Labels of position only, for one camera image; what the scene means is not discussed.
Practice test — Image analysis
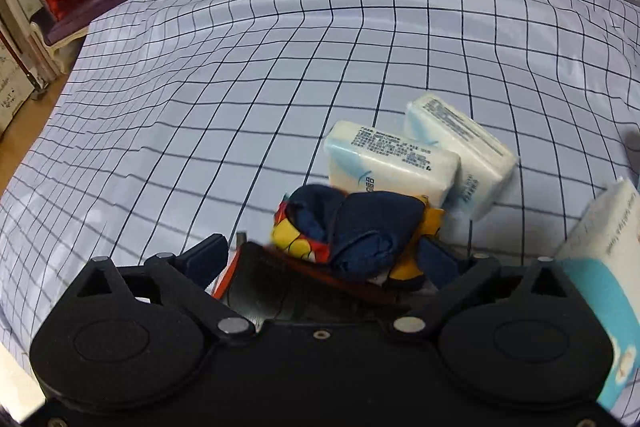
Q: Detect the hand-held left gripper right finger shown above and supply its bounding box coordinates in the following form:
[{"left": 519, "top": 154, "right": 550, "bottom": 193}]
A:
[{"left": 385, "top": 237, "right": 576, "bottom": 340}]

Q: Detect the navy patterned cloth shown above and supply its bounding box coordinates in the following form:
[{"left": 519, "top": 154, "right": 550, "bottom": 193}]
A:
[{"left": 271, "top": 184, "right": 446, "bottom": 293}]

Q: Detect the white tissue pack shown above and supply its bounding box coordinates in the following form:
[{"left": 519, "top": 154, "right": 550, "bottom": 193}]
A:
[
  {"left": 404, "top": 93, "right": 518, "bottom": 223},
  {"left": 323, "top": 120, "right": 461, "bottom": 208}
]

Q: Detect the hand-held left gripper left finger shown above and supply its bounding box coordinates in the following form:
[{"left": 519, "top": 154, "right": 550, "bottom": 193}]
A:
[{"left": 65, "top": 233, "right": 257, "bottom": 339}]

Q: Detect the white and blue tissue box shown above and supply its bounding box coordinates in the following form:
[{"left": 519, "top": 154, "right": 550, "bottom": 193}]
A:
[{"left": 555, "top": 177, "right": 640, "bottom": 410}]

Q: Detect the checked white bedsheet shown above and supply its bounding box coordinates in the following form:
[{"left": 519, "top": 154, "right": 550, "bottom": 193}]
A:
[{"left": 0, "top": 0, "right": 640, "bottom": 373}]

